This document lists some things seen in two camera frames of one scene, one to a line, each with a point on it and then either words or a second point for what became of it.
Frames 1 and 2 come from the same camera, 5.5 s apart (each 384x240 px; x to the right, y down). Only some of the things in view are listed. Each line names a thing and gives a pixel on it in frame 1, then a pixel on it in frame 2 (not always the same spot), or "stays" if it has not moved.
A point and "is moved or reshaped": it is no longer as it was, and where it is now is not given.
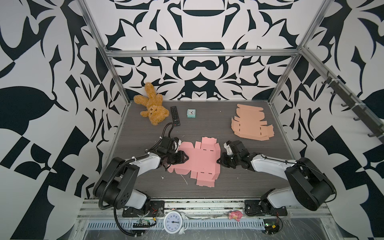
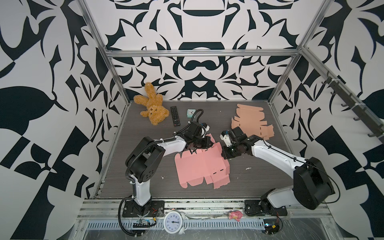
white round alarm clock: [175, 222] stays
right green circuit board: [271, 226] stays
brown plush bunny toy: [156, 113] stays
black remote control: [175, 116] stays
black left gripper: [180, 159] to [207, 139]
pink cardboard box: [202, 162] is moved or reshaped
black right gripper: [223, 161] to [225, 155]
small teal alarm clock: [191, 113] stays
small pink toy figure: [235, 214] stays
